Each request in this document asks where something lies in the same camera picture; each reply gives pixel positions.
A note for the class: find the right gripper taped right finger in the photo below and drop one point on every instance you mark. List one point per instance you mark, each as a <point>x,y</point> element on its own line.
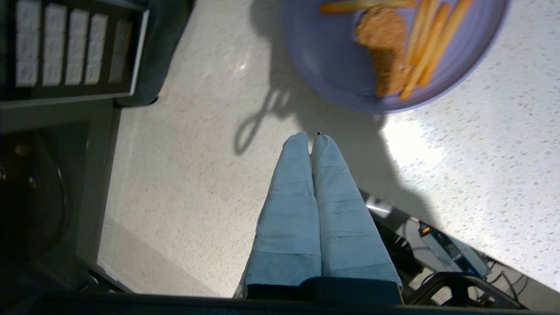
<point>345,218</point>

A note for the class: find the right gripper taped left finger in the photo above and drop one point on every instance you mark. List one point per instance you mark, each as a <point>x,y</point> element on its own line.
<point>288,210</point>

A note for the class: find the purple plate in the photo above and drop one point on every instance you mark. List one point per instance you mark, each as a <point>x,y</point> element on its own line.
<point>323,57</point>

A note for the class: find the silver microwave oven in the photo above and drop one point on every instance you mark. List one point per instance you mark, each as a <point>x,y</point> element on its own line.
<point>74,48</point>

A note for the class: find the brown fried chicken piece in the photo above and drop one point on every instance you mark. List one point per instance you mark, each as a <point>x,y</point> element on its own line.
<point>385,39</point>

